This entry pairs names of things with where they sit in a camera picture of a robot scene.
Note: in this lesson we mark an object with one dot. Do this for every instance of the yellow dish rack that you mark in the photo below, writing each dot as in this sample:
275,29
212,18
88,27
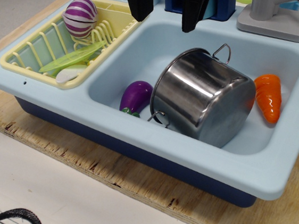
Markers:
51,44

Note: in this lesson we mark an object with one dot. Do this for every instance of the white toy vegetable piece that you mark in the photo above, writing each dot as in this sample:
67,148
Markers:
70,73

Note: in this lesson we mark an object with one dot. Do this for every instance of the grey toy faucet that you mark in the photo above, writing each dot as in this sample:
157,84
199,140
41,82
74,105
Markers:
266,17

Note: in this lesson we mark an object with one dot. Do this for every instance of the orange toy carrot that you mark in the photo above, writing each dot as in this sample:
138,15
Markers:
268,96

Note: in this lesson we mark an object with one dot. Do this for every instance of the stainless steel pot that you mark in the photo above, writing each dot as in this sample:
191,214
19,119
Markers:
199,96

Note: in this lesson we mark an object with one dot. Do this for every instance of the purple toy eggplant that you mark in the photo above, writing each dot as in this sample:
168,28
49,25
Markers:
136,97

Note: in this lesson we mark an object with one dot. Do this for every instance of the wooden board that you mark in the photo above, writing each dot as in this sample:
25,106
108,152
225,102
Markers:
66,179

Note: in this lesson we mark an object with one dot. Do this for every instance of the light blue toy sink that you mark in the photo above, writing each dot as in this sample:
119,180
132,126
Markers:
256,163

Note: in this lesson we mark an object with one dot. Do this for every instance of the purple white toy onion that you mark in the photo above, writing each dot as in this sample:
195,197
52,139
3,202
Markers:
80,18

